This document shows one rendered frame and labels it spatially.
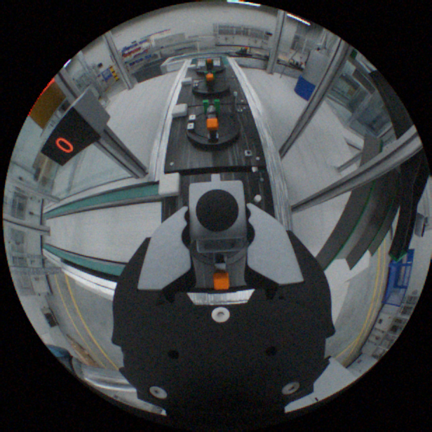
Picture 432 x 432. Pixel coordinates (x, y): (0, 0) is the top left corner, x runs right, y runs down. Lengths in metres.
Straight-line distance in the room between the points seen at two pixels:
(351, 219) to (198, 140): 0.35
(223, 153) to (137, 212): 0.27
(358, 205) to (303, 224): 0.26
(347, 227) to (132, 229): 0.48
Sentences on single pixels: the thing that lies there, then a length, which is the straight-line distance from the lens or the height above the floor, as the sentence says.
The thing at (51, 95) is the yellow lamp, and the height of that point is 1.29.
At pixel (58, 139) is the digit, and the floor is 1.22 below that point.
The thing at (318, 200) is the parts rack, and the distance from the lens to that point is 0.29.
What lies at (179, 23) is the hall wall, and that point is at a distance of 10.62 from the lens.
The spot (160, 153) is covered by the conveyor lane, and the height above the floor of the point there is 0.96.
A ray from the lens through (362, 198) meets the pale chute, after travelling 0.25.
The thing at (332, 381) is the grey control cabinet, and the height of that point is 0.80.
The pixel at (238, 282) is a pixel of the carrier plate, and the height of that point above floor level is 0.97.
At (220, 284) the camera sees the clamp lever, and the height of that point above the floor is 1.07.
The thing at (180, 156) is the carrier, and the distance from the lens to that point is 0.35.
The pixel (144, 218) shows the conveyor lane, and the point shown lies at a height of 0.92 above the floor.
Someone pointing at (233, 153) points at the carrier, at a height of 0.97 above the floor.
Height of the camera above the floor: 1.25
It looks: 81 degrees down
